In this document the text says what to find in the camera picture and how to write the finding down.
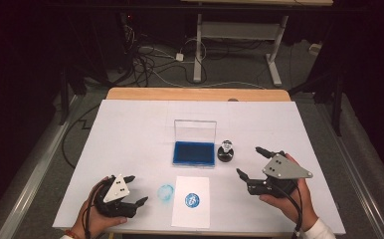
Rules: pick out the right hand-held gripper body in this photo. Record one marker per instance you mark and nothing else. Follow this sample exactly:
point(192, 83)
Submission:
point(283, 169)

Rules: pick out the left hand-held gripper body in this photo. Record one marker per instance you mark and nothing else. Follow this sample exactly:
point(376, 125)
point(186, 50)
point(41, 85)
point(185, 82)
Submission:
point(116, 191)

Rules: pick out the black stamp with crystal knob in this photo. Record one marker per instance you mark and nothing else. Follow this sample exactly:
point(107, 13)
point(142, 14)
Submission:
point(225, 154)

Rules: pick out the white paper sheet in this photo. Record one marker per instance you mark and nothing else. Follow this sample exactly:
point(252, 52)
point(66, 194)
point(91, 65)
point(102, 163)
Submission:
point(190, 215)

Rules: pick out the blue ink pad clear case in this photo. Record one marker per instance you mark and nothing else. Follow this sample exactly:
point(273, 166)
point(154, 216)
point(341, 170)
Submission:
point(194, 153)

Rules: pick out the person's left hand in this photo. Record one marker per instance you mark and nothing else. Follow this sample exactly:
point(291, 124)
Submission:
point(95, 224)

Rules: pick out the person's right hand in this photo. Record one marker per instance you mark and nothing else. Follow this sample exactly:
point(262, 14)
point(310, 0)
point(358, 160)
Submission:
point(309, 207)

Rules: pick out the black metal stand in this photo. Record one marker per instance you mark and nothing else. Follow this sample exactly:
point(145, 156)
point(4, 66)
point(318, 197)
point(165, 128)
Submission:
point(337, 99)
point(64, 93)

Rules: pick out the wooden table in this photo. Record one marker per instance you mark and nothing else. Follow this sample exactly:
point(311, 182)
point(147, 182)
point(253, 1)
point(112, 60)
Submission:
point(180, 94)

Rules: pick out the white floor box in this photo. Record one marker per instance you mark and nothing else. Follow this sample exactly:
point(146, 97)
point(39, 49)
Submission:
point(315, 48)

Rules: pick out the white-legged desk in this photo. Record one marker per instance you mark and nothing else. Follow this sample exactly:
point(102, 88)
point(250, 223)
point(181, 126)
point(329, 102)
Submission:
point(239, 30)

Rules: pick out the white power adapter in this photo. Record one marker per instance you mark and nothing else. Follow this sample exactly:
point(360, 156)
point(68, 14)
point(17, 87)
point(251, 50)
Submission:
point(179, 56)

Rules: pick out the aluminium rail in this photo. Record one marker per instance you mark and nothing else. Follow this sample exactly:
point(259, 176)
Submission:
point(31, 186)
point(355, 172)

